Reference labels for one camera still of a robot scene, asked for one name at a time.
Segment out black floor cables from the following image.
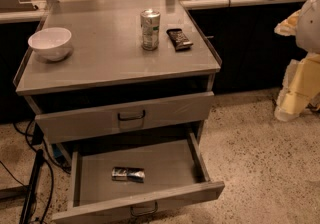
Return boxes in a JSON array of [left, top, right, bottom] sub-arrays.
[[0, 119, 72, 224]]

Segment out grey top drawer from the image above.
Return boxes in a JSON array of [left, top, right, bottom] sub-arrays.
[[36, 92, 214, 144]]

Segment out grey metal drawer cabinet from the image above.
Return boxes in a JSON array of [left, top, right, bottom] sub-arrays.
[[13, 0, 226, 224]]

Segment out open grey middle drawer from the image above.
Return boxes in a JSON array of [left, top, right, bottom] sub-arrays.
[[53, 129, 224, 224]]

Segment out white ceramic bowl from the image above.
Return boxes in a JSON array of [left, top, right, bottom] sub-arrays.
[[28, 27, 72, 61]]

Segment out dark chocolate bar wrapper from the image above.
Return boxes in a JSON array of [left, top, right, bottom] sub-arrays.
[[166, 28, 193, 51]]

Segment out upright silver drink can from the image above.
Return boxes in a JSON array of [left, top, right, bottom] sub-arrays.
[[140, 9, 161, 50]]

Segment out yellow taped gripper finger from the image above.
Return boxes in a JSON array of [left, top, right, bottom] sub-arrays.
[[274, 53, 320, 122]]

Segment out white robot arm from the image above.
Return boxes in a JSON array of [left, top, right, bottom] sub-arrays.
[[274, 0, 320, 121]]

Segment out black stand leg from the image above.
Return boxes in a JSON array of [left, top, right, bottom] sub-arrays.
[[19, 149, 44, 224]]

